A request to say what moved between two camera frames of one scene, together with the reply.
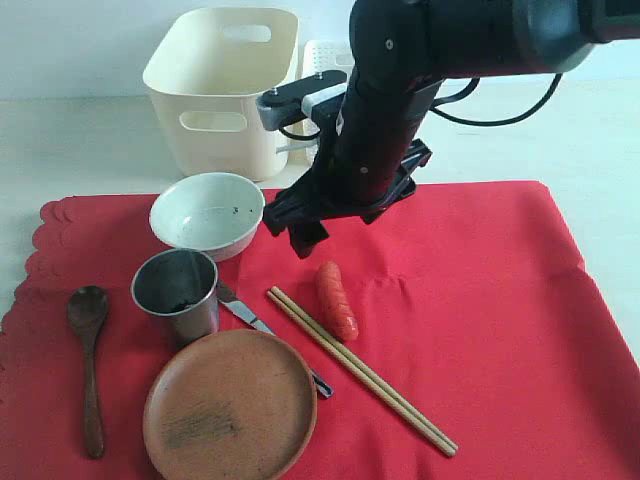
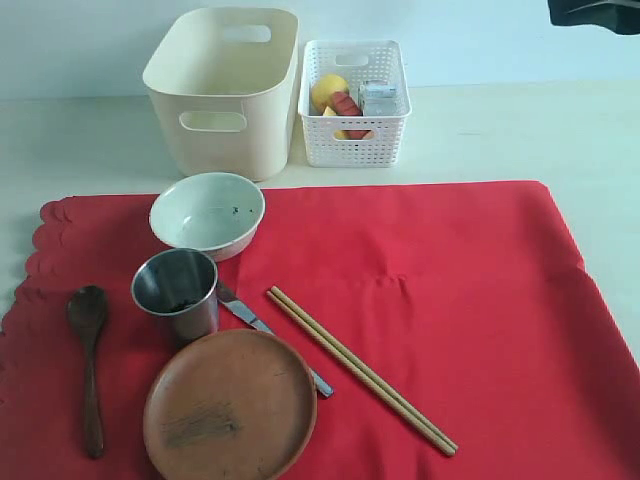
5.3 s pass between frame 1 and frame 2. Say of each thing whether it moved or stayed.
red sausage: moved
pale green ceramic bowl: stayed
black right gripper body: moved
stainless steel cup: stayed
